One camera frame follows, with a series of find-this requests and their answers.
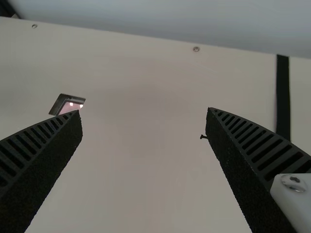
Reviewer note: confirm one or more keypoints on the black strip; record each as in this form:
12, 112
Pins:
282, 97

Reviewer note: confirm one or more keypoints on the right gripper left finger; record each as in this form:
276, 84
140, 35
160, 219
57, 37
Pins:
41, 155

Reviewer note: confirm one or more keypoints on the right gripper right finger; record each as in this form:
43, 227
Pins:
247, 165

